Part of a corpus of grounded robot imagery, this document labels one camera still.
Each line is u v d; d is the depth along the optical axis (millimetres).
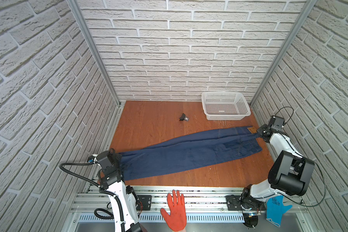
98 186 549
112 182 534
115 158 666
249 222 702
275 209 715
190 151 920
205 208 729
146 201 734
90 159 668
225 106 1176
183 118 1080
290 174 466
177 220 682
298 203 756
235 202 740
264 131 669
